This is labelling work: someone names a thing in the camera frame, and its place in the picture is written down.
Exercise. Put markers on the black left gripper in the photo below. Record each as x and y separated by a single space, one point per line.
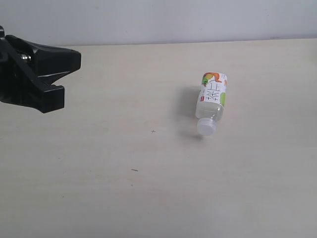
48 63

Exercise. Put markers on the small fruit label bottle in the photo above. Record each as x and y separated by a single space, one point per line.
210 103

